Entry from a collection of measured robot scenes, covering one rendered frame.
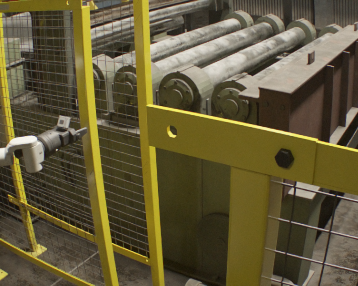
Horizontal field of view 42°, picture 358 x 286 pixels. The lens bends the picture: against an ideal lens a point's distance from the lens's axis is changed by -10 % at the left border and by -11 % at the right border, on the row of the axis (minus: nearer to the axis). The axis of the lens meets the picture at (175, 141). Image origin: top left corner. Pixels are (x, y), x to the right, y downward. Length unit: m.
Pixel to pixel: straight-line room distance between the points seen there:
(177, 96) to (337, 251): 1.58
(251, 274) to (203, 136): 0.19
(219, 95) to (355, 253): 1.56
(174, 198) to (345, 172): 2.57
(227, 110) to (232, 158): 2.09
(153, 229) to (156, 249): 0.12
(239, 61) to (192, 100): 0.66
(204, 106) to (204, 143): 2.24
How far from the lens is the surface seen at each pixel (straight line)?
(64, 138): 1.85
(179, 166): 2.92
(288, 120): 2.36
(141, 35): 2.16
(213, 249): 3.03
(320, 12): 11.27
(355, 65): 3.81
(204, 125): 0.56
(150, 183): 2.40
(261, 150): 0.53
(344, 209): 4.00
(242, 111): 2.62
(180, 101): 2.78
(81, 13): 1.86
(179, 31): 5.97
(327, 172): 0.52
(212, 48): 3.67
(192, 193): 2.95
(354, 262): 3.41
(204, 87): 2.80
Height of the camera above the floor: 2.06
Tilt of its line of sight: 24 degrees down
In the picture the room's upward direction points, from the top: 2 degrees counter-clockwise
